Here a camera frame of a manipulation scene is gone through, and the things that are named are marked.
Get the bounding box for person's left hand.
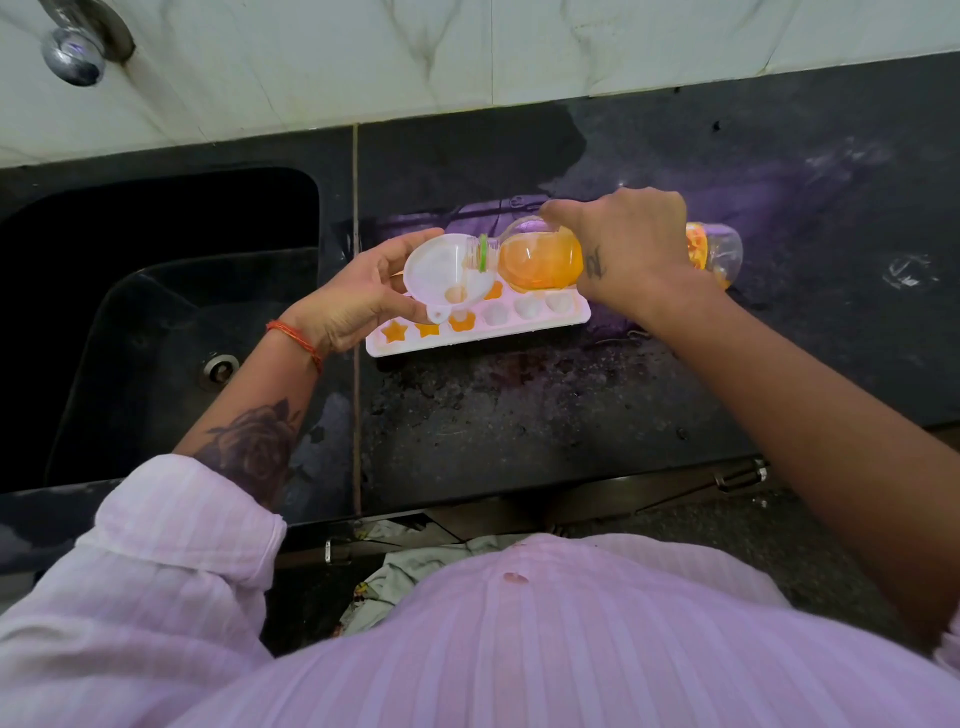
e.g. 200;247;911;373
279;227;445;355

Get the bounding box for orange juice bottle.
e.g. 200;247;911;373
468;215;744;294

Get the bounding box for person's left forearm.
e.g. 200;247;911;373
173;337;324;513

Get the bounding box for orange thread bracelet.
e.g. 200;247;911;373
265;320;325;375

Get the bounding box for white ice cube tray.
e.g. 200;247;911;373
365;281;592;358

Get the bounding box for black sink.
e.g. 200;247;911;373
0;166;322;493

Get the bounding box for person's right hand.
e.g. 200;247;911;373
538;187;725;320

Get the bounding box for metal cabinet handle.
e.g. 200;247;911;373
713;458;770;493

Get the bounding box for white plastic funnel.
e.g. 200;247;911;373
402;233;502;325

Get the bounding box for pink striped shirt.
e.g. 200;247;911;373
0;453;960;728

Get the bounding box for person's right forearm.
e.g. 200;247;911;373
644;281;960;639

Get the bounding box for chrome wall faucet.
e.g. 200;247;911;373
37;0;136;88

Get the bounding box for metal sink drain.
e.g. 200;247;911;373
200;352;241;390

